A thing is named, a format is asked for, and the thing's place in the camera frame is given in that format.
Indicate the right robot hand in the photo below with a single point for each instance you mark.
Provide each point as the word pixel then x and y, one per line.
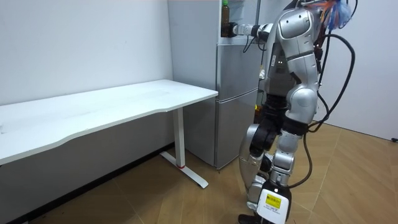
pixel 241 30

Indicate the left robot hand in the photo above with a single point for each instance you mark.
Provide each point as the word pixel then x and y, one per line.
pixel 273 203

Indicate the dark bottle with green cap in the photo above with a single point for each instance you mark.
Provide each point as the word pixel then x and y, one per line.
pixel 225 14

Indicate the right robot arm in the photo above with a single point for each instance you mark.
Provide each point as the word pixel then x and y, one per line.
pixel 264 30

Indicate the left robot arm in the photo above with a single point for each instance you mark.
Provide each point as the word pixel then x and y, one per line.
pixel 300 62

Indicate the grey fridge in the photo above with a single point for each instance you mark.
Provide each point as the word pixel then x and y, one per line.
pixel 236 77

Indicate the robot legs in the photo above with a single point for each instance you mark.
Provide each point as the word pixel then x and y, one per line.
pixel 248 161

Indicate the robot body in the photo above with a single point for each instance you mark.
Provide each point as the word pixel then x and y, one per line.
pixel 276 77

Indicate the white desk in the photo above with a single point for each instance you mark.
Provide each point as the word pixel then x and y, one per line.
pixel 93 109

